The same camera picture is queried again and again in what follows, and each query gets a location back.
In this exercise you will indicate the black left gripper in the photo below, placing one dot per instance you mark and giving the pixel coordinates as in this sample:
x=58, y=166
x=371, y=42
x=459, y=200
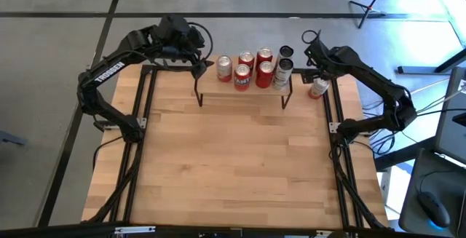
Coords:
x=180, y=36

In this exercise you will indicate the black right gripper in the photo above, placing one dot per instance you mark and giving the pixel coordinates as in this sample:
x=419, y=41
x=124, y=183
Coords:
x=324, y=56

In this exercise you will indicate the pink white Spindrift can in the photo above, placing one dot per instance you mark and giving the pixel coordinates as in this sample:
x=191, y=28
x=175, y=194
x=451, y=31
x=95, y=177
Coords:
x=317, y=90
x=224, y=70

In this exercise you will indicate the red Fanta can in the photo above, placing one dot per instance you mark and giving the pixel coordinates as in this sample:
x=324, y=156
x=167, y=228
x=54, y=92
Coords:
x=242, y=79

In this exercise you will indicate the red Coca-Cola Zero can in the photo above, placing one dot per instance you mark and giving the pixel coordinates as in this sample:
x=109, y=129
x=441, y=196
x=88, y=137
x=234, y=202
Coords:
x=264, y=77

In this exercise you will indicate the red soda can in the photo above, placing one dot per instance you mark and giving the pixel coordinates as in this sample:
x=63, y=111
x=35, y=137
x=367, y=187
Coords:
x=247, y=59
x=264, y=54

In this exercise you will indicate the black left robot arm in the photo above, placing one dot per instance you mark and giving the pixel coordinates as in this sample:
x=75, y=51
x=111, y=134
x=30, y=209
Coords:
x=109, y=71

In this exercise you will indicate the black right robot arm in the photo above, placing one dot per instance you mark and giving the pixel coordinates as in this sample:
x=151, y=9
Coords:
x=378, y=81

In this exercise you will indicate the tall white black can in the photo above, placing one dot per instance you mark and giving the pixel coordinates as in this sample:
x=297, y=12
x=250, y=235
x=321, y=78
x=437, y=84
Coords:
x=283, y=76
x=286, y=51

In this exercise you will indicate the black tripod stand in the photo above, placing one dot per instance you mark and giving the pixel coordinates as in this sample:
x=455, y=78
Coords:
x=368, y=8

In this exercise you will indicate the black desk leg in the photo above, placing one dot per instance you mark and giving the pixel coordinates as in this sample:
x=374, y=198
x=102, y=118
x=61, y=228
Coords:
x=400, y=156
x=418, y=70

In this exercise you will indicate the black table clamp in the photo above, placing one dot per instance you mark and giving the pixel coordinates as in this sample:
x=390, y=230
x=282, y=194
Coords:
x=100, y=125

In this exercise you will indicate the dark grey desk panel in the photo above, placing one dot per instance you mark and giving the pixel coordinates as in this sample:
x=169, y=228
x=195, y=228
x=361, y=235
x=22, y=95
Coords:
x=451, y=121

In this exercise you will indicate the grey desk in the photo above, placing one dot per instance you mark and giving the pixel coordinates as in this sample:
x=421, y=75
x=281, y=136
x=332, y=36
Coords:
x=415, y=179

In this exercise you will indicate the black computer mouse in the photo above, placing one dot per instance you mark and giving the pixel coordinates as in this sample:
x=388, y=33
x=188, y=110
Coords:
x=433, y=209

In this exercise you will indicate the grey chair base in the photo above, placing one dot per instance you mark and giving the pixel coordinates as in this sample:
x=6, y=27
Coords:
x=11, y=138

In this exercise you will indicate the black crossbar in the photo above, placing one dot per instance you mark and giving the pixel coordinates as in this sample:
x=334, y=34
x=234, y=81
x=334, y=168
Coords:
x=73, y=230

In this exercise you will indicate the wooden shelf black metal frame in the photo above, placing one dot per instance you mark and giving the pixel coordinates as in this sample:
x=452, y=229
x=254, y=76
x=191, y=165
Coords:
x=211, y=88

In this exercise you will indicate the black aluminium table frame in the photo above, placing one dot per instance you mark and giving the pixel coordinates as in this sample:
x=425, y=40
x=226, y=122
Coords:
x=146, y=70

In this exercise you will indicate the silver metal bracket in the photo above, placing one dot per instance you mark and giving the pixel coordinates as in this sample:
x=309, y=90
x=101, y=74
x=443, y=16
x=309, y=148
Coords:
x=134, y=229
x=336, y=234

